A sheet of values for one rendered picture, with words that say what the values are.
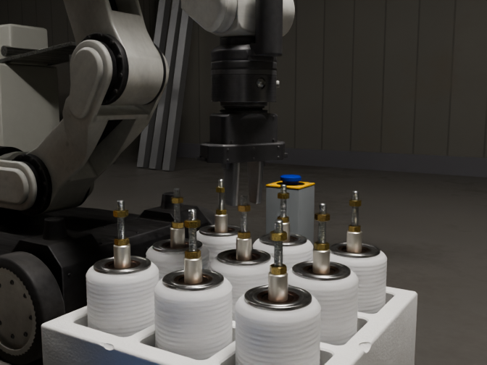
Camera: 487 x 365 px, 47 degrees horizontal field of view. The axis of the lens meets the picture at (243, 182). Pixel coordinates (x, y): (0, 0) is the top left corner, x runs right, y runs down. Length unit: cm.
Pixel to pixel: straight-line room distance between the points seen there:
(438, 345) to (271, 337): 63
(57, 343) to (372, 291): 43
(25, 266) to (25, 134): 366
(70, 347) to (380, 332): 39
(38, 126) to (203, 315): 415
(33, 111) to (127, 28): 356
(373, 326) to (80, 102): 71
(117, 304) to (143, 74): 56
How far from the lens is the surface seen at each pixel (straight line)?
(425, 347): 117
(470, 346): 120
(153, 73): 118
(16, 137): 462
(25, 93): 468
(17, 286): 108
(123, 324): 75
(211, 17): 73
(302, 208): 104
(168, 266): 82
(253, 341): 61
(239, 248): 78
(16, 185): 134
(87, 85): 114
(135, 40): 118
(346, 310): 72
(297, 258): 85
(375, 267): 81
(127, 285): 73
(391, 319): 80
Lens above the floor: 47
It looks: 8 degrees down
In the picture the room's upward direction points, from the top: straight up
